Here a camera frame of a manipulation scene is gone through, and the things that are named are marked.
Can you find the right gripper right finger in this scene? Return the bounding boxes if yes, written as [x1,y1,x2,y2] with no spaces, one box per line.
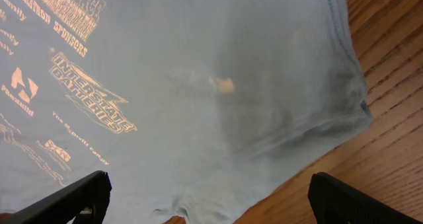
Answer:
[307,172,422,224]

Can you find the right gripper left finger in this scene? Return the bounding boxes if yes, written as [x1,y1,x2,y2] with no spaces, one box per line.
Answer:
[1,170,112,224]

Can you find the light blue t-shirt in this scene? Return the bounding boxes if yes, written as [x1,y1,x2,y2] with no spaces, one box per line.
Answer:
[1,0,372,223]

